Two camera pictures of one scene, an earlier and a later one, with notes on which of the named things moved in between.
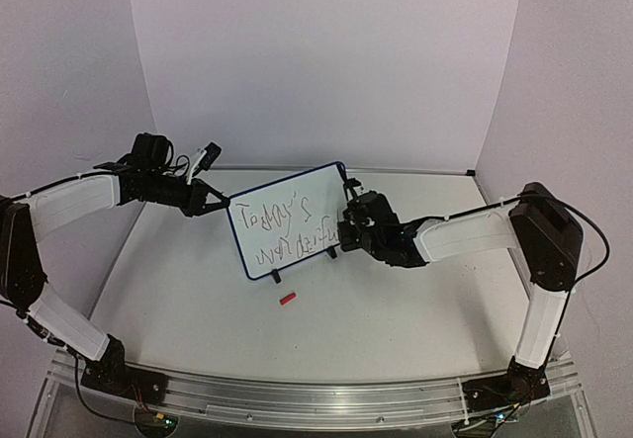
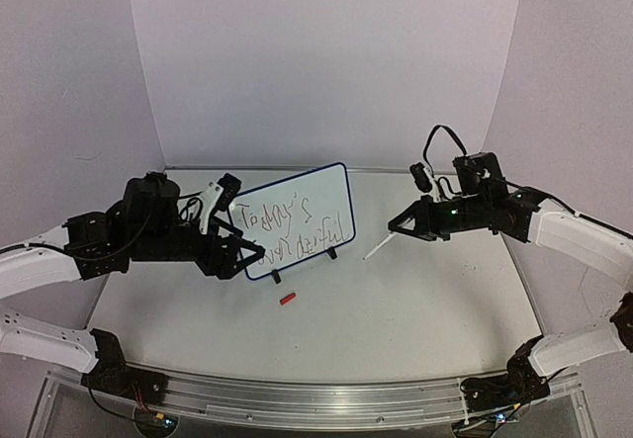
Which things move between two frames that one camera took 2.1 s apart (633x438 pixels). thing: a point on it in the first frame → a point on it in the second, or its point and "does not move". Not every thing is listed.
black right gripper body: [349, 222] → [426, 219]
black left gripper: [195, 203] → [225, 267]
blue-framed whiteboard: [279, 223] does not move
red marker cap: [287, 299] does not move
